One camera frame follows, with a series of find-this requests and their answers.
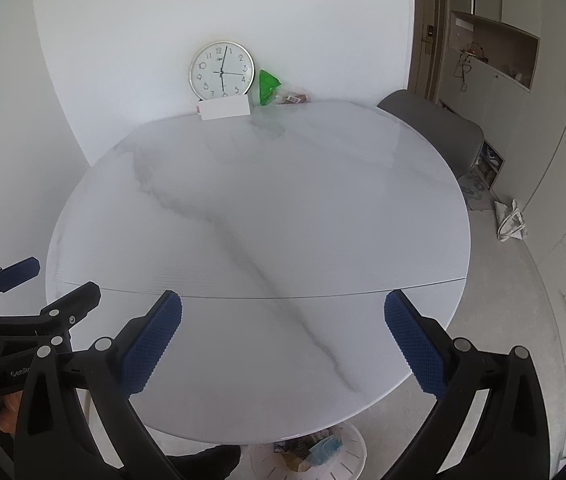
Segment blue surgical mask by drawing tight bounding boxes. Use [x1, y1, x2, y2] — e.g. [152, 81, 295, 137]
[306, 434, 342, 467]

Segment brown paper bag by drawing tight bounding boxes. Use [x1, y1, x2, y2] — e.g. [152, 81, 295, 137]
[282, 452, 313, 474]

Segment white trash basket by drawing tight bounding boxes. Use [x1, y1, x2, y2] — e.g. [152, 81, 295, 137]
[250, 422, 368, 480]

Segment person left hand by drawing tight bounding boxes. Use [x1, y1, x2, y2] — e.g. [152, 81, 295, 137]
[0, 391, 22, 437]

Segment white tote bag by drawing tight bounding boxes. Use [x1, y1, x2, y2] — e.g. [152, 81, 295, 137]
[494, 200, 528, 242]

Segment white card box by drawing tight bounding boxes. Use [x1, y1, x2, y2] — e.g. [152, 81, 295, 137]
[197, 94, 251, 120]

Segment tall beige wardrobe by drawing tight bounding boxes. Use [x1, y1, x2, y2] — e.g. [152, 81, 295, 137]
[438, 0, 566, 249]

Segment grey dining chair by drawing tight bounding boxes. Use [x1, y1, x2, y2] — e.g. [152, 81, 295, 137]
[377, 90, 484, 178]

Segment green plastic bag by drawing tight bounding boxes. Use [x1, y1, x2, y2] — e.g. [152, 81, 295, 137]
[258, 70, 282, 106]

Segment clear packet red label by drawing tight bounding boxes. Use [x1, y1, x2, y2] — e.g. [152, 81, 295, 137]
[275, 89, 309, 105]

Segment round white wall clock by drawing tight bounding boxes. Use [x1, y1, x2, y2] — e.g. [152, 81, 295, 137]
[188, 41, 255, 101]

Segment wooden wall niche shelf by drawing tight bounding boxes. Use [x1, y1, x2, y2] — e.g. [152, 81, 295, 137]
[448, 11, 540, 89]

